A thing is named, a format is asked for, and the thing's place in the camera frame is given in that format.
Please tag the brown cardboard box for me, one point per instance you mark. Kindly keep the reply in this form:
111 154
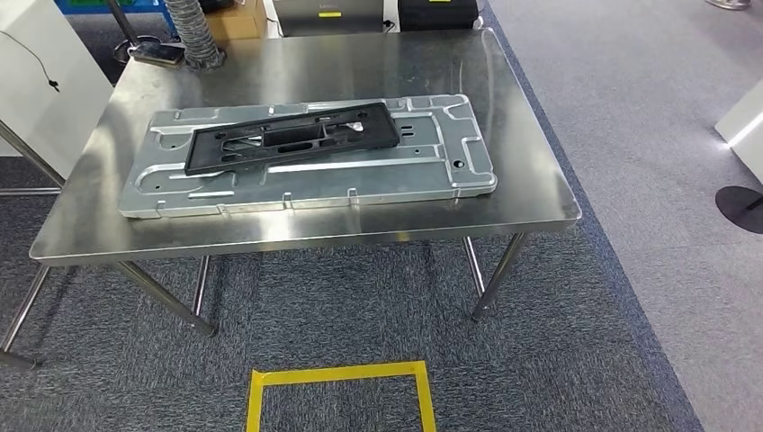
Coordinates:
238 24

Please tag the stainless steel workbench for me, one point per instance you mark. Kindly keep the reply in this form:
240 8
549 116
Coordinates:
507 197

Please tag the white box furniture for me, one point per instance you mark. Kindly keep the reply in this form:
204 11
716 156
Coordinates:
748 137

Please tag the blue low platform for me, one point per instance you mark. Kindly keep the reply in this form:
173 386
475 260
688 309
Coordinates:
107 6

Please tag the machined aluminium fixture plate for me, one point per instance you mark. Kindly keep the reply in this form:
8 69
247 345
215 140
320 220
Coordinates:
357 179

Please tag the black phone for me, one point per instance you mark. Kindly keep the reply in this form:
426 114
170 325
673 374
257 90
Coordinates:
156 54

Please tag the person's foot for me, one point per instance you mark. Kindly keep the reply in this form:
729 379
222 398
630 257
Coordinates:
727 3

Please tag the black round floor base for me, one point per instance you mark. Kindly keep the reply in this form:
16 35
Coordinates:
739 208

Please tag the black device with yellow label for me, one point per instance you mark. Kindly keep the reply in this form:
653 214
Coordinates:
438 15

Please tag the grey device with yellow label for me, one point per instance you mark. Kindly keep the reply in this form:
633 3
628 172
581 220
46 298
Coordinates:
328 24

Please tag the yellow floor tape square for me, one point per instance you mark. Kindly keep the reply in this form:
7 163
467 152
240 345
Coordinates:
255 405

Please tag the black plastic plate part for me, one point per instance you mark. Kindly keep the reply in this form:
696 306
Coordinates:
202 155

